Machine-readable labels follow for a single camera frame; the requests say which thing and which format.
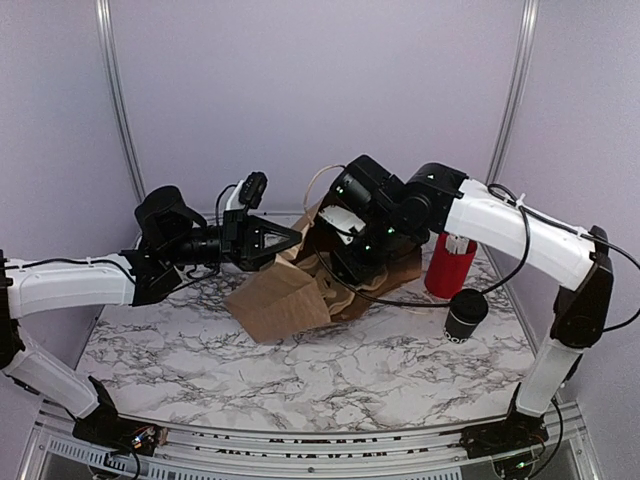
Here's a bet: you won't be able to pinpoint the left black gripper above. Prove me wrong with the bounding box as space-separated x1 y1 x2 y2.
162 208 302 271

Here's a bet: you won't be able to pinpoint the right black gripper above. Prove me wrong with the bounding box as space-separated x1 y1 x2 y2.
329 205 413 286

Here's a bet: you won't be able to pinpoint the brown paper bag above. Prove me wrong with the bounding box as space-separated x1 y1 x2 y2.
223 193 423 343

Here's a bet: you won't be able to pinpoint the cardboard cup carrier tray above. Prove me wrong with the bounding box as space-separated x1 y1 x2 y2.
315 270 370 322

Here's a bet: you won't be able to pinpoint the black plastic cup lid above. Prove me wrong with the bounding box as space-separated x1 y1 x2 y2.
450 288 489 325

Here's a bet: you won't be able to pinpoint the black paper coffee cup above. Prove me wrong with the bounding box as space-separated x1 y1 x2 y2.
443 288 489 344

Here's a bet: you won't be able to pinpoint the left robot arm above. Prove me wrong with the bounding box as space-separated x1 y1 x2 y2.
1 210 302 456

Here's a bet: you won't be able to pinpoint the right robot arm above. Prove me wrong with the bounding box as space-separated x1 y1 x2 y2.
328 155 613 458

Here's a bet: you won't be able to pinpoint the red cylindrical holder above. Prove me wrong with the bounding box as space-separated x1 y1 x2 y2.
424 233 477 300

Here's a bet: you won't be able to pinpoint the white sugar packets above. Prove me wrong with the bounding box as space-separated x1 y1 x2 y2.
445 234 470 255

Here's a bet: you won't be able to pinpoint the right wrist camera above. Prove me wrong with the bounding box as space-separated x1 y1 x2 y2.
319 155 411 253

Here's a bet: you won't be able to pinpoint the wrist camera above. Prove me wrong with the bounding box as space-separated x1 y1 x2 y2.
134 172 268 268
319 155 411 253

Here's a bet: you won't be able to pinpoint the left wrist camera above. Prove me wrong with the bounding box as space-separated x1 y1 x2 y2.
134 172 268 268

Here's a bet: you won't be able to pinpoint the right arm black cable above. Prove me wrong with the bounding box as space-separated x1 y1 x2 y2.
299 182 640 441

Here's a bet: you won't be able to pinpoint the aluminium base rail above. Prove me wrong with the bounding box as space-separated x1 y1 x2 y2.
17 402 604 479

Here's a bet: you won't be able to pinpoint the right aluminium frame post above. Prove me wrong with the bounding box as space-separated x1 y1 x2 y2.
484 0 540 184

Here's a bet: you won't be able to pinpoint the aluminium frame post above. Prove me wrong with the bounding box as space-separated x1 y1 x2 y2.
484 0 540 184
95 0 146 203

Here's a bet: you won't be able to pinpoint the left aluminium frame post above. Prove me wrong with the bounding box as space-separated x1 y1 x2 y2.
95 0 146 203

